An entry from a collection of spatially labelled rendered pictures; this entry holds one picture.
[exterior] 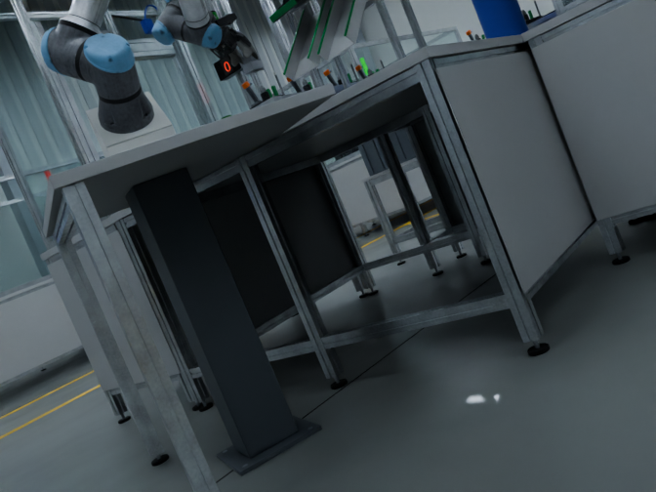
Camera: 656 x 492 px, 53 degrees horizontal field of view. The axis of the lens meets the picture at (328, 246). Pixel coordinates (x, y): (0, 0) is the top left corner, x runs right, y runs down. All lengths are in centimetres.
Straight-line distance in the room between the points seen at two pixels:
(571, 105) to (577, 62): 14
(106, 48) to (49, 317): 540
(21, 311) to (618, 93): 581
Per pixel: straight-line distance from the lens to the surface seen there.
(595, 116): 241
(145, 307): 280
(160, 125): 194
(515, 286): 182
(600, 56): 239
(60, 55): 195
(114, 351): 230
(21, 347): 697
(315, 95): 166
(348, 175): 769
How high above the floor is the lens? 60
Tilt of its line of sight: 4 degrees down
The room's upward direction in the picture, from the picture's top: 23 degrees counter-clockwise
